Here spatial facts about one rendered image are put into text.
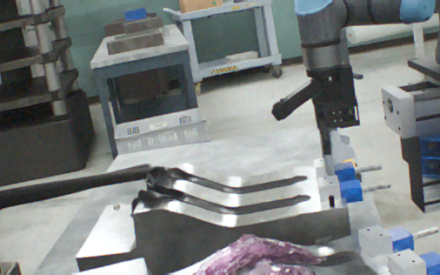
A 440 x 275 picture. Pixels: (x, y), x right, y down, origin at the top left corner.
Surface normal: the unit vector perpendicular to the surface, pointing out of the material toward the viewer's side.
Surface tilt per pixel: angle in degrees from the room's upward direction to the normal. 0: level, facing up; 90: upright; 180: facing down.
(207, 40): 90
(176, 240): 90
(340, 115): 90
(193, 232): 90
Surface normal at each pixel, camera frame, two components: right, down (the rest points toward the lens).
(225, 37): 0.11, 0.25
